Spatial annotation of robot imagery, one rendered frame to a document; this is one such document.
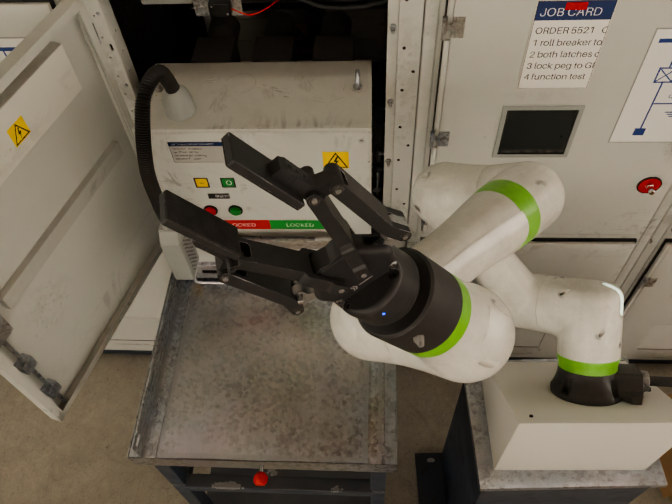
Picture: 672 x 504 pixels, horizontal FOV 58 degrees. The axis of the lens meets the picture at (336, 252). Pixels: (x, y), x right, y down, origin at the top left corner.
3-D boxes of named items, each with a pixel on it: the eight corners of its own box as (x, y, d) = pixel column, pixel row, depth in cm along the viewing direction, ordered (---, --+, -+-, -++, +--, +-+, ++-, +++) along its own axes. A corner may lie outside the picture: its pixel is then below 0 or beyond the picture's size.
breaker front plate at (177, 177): (369, 269, 160) (369, 134, 122) (188, 267, 163) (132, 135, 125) (369, 265, 161) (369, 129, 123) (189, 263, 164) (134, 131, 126)
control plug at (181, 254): (194, 280, 150) (176, 237, 136) (175, 280, 150) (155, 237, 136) (200, 254, 154) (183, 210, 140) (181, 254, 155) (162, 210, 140)
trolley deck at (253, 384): (396, 472, 141) (397, 464, 136) (134, 464, 145) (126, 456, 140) (393, 239, 181) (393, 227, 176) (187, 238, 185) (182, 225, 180)
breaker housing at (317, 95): (372, 266, 161) (372, 128, 122) (187, 264, 164) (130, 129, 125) (373, 132, 191) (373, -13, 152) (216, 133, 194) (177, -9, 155)
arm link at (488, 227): (523, 189, 90) (534, 257, 94) (454, 191, 99) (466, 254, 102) (373, 303, 67) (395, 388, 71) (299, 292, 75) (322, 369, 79)
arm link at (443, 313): (480, 331, 56) (402, 377, 60) (438, 237, 64) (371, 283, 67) (446, 311, 52) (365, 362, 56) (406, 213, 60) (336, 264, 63)
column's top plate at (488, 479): (624, 359, 162) (627, 356, 160) (665, 487, 142) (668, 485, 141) (460, 364, 163) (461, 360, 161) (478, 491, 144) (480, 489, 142)
